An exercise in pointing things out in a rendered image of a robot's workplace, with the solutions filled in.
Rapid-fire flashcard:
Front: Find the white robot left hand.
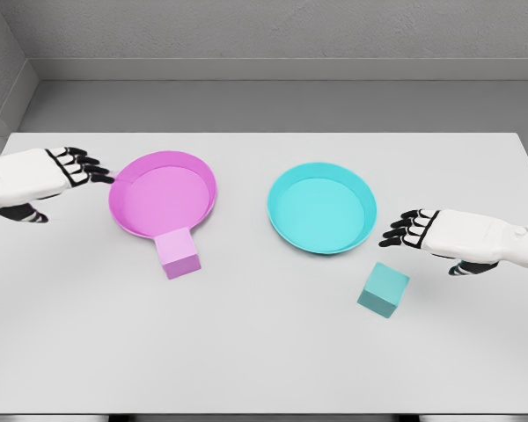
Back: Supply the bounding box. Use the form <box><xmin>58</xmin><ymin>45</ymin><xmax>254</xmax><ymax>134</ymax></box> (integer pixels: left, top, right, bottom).
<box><xmin>0</xmin><ymin>146</ymin><xmax>116</xmax><ymax>224</ymax></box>

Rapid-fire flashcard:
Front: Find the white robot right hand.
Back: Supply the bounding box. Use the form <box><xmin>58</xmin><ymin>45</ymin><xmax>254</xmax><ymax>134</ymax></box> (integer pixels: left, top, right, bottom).
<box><xmin>378</xmin><ymin>208</ymin><xmax>512</xmax><ymax>277</ymax></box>

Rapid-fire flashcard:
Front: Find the cyan cube block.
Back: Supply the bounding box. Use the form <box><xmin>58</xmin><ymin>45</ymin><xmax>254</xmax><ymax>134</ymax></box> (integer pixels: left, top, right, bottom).
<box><xmin>356</xmin><ymin>261</ymin><xmax>411</xmax><ymax>320</ymax></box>

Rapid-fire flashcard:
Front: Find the pink round plate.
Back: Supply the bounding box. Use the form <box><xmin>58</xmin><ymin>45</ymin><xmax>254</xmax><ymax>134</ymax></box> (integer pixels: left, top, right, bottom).
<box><xmin>107</xmin><ymin>150</ymin><xmax>218</xmax><ymax>240</ymax></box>

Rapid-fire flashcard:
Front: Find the cyan round plate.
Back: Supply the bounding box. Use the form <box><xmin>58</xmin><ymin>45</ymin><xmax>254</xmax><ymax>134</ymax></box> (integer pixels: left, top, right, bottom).
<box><xmin>266</xmin><ymin>162</ymin><xmax>378</xmax><ymax>257</ymax></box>

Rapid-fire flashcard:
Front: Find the pink cube block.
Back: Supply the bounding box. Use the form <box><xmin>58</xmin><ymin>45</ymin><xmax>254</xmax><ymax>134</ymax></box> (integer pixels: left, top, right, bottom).
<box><xmin>154</xmin><ymin>228</ymin><xmax>202</xmax><ymax>280</ymax></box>

